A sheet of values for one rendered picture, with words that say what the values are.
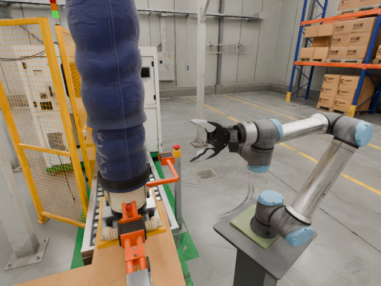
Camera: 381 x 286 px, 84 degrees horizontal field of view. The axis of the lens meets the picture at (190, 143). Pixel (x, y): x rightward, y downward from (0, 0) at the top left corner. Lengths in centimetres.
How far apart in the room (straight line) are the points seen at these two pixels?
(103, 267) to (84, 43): 94
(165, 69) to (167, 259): 936
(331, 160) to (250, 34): 1120
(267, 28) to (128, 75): 1217
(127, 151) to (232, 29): 1104
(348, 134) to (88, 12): 119
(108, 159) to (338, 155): 107
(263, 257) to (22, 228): 213
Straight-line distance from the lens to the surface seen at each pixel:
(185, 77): 1069
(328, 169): 129
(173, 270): 113
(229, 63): 1163
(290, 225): 134
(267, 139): 84
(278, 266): 147
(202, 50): 438
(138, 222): 89
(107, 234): 98
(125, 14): 81
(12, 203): 249
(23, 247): 279
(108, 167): 92
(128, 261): 79
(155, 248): 121
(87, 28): 80
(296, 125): 118
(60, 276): 180
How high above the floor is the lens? 185
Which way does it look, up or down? 22 degrees down
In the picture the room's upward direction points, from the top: straight up
